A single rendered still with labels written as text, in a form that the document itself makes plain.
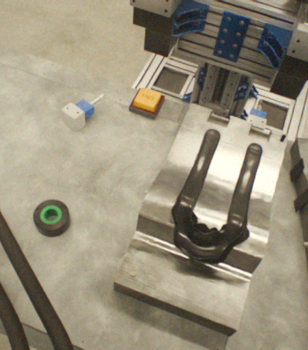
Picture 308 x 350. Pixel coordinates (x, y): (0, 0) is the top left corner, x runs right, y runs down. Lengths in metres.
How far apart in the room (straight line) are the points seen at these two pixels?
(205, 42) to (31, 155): 0.73
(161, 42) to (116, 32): 1.32
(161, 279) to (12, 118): 0.61
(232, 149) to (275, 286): 0.33
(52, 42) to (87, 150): 1.65
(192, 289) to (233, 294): 0.08
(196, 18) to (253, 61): 0.25
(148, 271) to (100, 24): 2.13
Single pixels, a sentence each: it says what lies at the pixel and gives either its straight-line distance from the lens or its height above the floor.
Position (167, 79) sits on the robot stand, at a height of 0.21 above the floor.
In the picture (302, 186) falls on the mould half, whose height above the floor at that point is 0.84.
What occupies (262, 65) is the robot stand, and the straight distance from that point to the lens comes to 1.46.
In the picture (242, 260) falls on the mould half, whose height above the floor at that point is 0.90.
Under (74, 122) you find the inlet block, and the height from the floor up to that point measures 0.84.
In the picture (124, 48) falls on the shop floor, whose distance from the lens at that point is 2.59.
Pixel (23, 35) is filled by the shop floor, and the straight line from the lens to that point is 2.73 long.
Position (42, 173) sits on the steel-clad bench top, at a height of 0.80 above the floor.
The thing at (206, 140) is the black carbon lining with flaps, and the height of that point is 0.88.
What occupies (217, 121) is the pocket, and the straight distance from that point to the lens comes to 1.07.
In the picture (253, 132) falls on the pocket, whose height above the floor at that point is 0.86.
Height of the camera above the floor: 1.65
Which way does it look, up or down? 57 degrees down
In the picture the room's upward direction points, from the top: 8 degrees clockwise
